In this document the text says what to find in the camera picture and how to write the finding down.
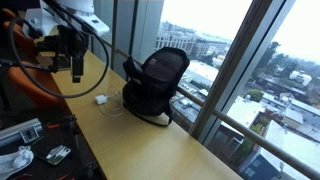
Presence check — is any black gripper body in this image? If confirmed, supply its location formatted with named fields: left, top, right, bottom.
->
left=56, top=25, right=91, bottom=59

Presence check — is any white charger cable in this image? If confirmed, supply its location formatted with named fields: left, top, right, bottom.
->
left=94, top=85, right=125, bottom=118

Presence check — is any black backpack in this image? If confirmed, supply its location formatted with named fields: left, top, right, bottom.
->
left=121, top=46, right=191, bottom=128

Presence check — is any orange chair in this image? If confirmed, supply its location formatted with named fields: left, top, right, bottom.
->
left=6, top=61, right=65, bottom=108
left=0, top=7, right=18, bottom=22
left=2, top=20, right=38, bottom=58

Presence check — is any grey window column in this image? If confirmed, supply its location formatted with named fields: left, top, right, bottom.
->
left=92, top=0, right=165, bottom=73
left=189, top=0, right=298, bottom=148

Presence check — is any small clear plastic item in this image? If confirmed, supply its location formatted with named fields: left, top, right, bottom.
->
left=44, top=144, right=72, bottom=167

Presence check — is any white face mask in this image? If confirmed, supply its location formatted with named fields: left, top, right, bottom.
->
left=0, top=145, right=35, bottom=180

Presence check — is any metal window handrail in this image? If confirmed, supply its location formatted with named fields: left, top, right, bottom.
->
left=99, top=38, right=320, bottom=180

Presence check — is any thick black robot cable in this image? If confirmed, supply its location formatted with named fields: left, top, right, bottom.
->
left=7, top=0, right=111, bottom=100

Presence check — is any black clamp with red handle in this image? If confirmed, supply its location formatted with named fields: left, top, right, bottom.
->
left=45, top=114, right=78, bottom=131

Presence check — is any silver aluminium rail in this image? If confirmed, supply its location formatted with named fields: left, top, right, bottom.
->
left=0, top=118, right=44, bottom=148

